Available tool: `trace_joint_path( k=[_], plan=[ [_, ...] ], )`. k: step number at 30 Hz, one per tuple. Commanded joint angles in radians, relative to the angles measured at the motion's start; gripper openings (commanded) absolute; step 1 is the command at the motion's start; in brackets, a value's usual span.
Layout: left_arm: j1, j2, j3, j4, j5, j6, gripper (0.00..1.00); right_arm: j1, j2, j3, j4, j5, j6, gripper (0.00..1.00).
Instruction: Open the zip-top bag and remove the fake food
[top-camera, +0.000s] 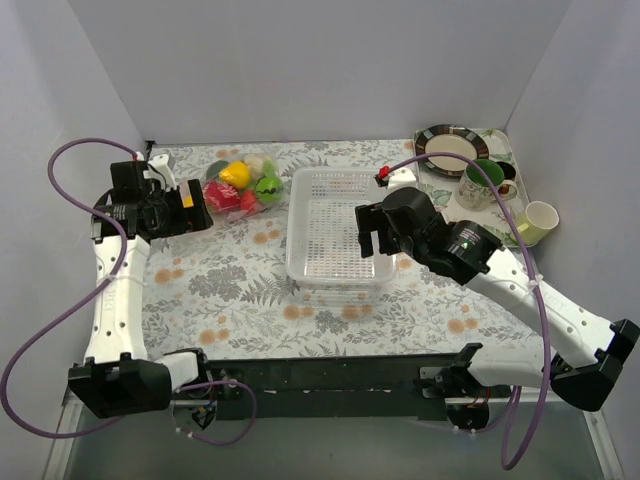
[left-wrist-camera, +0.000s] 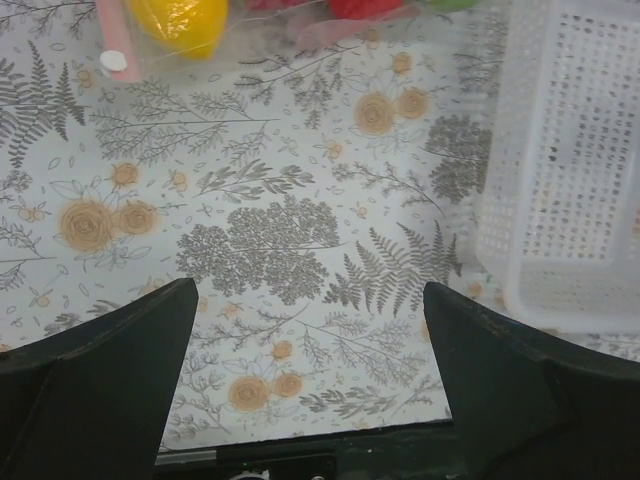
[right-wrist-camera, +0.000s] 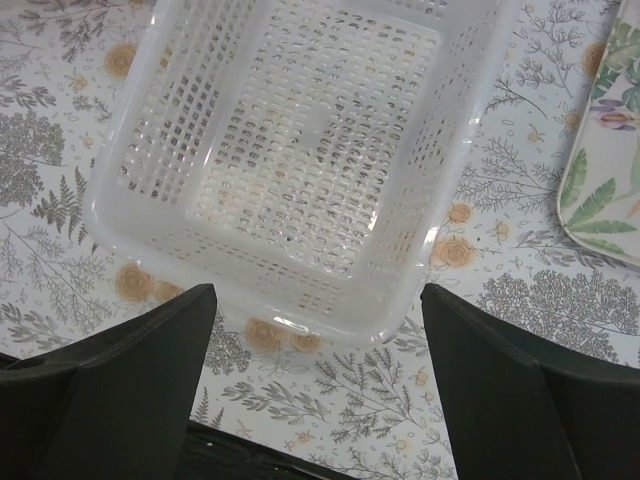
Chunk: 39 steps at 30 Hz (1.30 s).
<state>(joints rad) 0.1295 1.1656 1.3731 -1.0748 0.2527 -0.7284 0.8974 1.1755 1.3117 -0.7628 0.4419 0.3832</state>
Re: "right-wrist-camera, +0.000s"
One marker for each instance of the floral patterned table mat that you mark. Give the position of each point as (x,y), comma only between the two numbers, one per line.
(372,413)

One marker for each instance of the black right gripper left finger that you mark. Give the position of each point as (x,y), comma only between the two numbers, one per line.
(114,405)

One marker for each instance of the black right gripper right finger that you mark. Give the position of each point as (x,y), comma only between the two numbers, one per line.
(518,406)

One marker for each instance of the floral leaf pattern tray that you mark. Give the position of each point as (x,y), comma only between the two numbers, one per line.
(598,200)

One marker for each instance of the white plastic mesh basket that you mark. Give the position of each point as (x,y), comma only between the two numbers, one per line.
(301,156)

